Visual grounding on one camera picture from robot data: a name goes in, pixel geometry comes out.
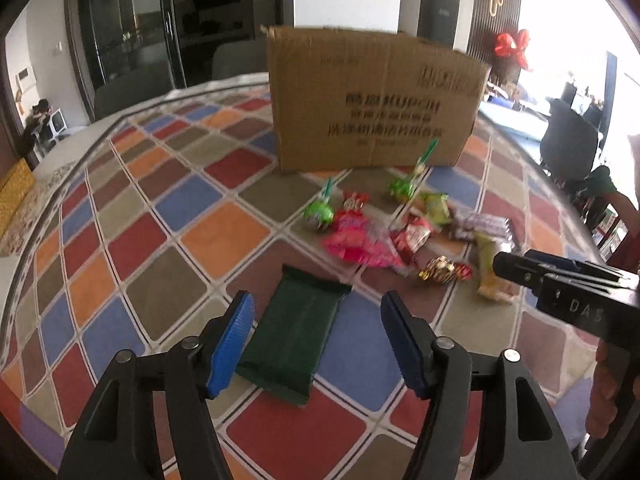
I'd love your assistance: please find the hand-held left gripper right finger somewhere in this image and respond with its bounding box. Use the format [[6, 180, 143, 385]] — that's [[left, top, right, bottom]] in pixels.
[[381, 290, 581, 480]]

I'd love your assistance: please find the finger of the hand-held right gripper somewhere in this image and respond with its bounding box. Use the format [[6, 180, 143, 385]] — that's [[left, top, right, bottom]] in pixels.
[[492, 251, 551, 289], [525, 249, 632, 282]]

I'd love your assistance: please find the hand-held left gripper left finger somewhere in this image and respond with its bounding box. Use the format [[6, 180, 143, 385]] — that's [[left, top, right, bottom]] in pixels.
[[57, 290, 256, 480]]

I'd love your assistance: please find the green yellow pastry packet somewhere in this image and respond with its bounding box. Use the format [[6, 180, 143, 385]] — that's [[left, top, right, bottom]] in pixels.
[[472, 231, 518, 303]]

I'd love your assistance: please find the dark green snack packet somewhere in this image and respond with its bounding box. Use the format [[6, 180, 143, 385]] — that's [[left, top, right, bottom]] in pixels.
[[235, 263, 353, 407]]

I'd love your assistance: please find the brown cardboard box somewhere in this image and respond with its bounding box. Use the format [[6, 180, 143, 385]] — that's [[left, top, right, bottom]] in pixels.
[[265, 25, 493, 173]]

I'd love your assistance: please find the person's right hand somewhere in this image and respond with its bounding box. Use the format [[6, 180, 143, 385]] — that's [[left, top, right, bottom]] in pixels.
[[595, 337, 624, 441]]

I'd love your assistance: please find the wooden chair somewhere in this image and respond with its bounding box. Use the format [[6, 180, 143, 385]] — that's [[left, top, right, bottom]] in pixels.
[[592, 192, 640, 263]]

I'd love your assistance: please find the purple striped snack packet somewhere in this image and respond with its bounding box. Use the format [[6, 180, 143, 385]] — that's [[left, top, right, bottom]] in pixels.
[[449, 208, 515, 243]]

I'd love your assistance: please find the red gold wrapped candy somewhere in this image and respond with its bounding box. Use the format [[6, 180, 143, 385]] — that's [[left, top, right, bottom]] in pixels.
[[417, 255, 473, 285]]

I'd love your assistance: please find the green cloth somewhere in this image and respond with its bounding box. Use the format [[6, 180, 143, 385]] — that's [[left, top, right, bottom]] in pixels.
[[582, 165, 621, 207]]

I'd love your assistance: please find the red white snack packet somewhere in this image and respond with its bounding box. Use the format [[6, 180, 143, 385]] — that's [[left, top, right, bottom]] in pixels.
[[390, 217, 433, 266]]

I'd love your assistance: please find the small green yellow packet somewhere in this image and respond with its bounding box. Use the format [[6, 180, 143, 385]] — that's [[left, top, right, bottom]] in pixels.
[[417, 192, 453, 226]]

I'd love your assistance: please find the pink snack packet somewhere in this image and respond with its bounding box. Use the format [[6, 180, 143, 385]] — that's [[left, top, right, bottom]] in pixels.
[[322, 210, 406, 268]]

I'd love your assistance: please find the black chair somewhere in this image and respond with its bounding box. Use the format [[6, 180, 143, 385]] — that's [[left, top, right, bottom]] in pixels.
[[541, 97, 603, 183]]

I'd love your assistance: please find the colourful checkered tablecloth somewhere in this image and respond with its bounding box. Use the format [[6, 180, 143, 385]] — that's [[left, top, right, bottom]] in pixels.
[[0, 80, 616, 480]]

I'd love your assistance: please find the green wrapped lollipop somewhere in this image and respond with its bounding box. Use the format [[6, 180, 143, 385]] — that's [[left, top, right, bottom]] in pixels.
[[389, 140, 441, 203], [302, 178, 341, 233]]

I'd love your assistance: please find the red bow decoration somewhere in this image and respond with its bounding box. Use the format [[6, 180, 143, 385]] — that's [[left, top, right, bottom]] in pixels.
[[494, 30, 532, 70]]

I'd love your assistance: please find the floral table mat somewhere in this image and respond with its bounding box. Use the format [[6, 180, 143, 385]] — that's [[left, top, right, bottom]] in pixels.
[[0, 160, 78, 256]]

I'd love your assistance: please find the yellow wicker box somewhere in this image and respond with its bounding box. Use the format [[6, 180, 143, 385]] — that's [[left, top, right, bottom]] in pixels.
[[0, 159, 37, 237]]

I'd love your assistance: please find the grey dining chair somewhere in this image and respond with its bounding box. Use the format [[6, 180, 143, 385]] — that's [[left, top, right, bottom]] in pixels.
[[212, 40, 271, 81], [94, 67, 176, 118]]

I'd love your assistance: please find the dark interior door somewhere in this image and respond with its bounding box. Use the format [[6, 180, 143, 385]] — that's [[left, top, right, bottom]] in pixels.
[[417, 0, 463, 48]]

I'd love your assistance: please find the white stool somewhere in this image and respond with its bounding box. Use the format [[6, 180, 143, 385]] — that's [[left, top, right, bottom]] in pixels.
[[47, 110, 69, 142]]

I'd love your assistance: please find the sliding glass door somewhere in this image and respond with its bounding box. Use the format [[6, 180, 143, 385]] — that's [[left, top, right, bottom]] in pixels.
[[80, 0, 187, 93]]

